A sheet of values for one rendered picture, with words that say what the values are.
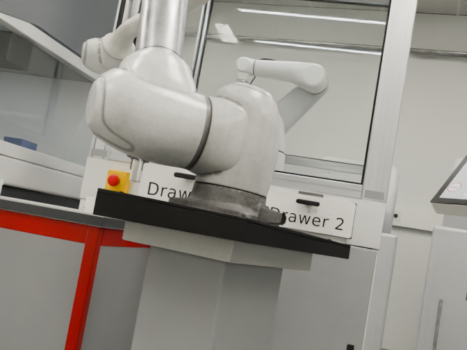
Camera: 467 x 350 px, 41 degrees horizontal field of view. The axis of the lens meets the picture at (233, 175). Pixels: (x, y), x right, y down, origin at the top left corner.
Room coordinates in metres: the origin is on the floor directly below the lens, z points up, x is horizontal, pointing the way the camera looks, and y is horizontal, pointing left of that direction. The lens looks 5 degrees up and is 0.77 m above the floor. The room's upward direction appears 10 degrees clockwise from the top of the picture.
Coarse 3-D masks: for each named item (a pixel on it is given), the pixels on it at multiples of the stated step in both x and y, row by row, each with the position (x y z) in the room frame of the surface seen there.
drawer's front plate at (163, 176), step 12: (144, 168) 1.82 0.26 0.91; (156, 168) 1.81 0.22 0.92; (168, 168) 1.80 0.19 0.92; (180, 168) 1.80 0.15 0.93; (144, 180) 1.82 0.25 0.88; (156, 180) 1.81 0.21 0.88; (168, 180) 1.80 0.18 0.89; (180, 180) 1.79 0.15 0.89; (192, 180) 1.78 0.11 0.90; (144, 192) 1.82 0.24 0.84; (168, 192) 1.80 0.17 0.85
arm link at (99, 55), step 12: (192, 0) 1.69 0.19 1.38; (204, 0) 1.69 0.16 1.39; (132, 24) 1.77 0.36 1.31; (108, 36) 1.85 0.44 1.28; (120, 36) 1.80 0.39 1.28; (132, 36) 1.80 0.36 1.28; (84, 48) 1.85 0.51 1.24; (96, 48) 1.85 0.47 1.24; (108, 48) 1.83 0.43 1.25; (120, 48) 1.83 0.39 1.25; (132, 48) 1.87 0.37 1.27; (84, 60) 1.87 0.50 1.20; (96, 60) 1.85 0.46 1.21; (108, 60) 1.85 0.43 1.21; (120, 60) 1.85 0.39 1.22; (96, 72) 1.90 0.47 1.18
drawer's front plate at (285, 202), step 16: (272, 192) 2.01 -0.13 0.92; (272, 208) 2.01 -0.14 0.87; (288, 208) 2.00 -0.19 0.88; (304, 208) 1.99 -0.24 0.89; (320, 208) 1.98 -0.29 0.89; (336, 208) 1.97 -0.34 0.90; (352, 208) 1.96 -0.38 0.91; (288, 224) 2.00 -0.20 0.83; (304, 224) 1.99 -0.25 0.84; (320, 224) 1.98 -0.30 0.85; (336, 224) 1.96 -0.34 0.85; (352, 224) 1.95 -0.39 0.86
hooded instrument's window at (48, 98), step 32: (0, 32) 2.14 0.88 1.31; (0, 64) 2.18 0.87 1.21; (32, 64) 2.37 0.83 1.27; (64, 64) 2.59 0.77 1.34; (0, 96) 2.22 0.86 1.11; (32, 96) 2.41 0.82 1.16; (64, 96) 2.64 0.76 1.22; (0, 128) 2.25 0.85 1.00; (32, 128) 2.45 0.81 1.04; (64, 128) 2.69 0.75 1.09
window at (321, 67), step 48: (240, 0) 2.10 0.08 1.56; (288, 0) 2.06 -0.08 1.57; (336, 0) 2.03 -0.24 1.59; (384, 0) 1.99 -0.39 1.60; (192, 48) 2.13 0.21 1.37; (240, 48) 2.09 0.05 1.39; (288, 48) 2.06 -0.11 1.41; (336, 48) 2.02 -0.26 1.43; (288, 96) 2.05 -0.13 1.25; (336, 96) 2.01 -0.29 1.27; (288, 144) 2.04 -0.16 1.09; (336, 144) 2.01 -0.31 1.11
